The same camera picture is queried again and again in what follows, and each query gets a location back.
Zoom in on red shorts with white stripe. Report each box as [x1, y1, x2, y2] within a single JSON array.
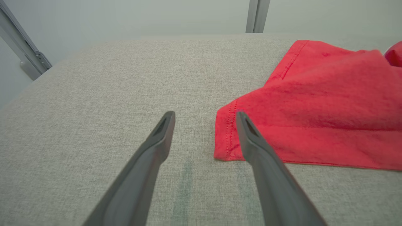
[[214, 40, 402, 171]]

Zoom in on plain aluminium partition post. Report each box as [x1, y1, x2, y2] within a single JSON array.
[[245, 0, 271, 33]]

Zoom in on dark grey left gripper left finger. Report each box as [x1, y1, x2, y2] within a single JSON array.
[[82, 110, 176, 226]]

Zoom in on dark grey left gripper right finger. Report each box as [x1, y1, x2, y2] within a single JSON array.
[[236, 111, 328, 226]]

